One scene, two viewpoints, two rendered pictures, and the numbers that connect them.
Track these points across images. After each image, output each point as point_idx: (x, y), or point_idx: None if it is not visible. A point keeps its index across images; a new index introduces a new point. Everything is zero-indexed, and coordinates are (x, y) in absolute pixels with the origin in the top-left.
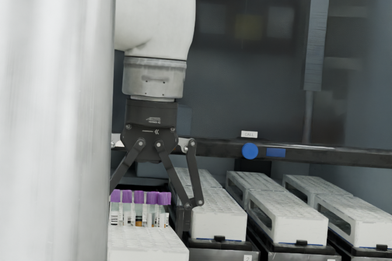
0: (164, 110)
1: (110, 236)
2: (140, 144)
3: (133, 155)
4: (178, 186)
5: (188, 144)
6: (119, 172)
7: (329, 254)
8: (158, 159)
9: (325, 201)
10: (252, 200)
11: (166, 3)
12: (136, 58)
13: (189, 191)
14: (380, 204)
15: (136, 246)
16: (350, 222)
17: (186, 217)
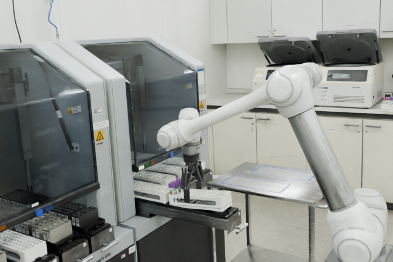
0: (199, 155)
1: (200, 196)
2: (193, 167)
3: (192, 171)
4: (199, 175)
5: (199, 162)
6: (189, 178)
7: (196, 178)
8: (195, 169)
9: (167, 161)
10: (149, 169)
11: None
12: (193, 143)
13: (133, 175)
14: (178, 156)
15: (219, 195)
16: None
17: None
